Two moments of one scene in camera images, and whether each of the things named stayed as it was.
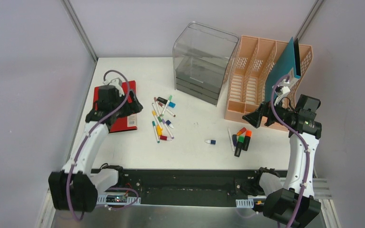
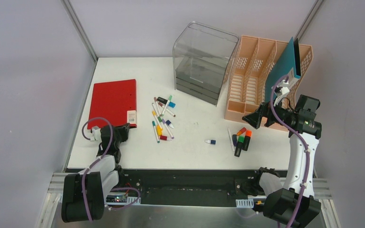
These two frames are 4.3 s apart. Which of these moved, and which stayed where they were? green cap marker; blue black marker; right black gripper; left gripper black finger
Moved: left gripper black finger
Stayed: right black gripper; blue black marker; green cap marker
